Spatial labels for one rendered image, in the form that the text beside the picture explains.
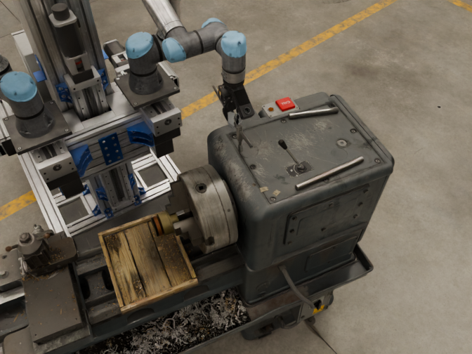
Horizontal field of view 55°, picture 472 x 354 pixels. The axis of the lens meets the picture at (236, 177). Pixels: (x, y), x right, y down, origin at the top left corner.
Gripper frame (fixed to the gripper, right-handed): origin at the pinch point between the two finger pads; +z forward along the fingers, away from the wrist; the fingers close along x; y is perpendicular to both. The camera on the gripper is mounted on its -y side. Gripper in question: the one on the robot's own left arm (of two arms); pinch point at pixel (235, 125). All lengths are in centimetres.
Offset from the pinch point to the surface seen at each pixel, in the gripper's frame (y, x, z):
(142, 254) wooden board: -10, 45, 46
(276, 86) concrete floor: 150, -105, 135
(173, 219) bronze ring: -13.5, 30.6, 23.7
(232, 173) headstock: -11.7, 6.2, 10.9
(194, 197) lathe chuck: -15.9, 22.3, 11.2
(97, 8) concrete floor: 322, 5, 135
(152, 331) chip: -29, 51, 76
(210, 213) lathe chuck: -22.4, 19.3, 14.6
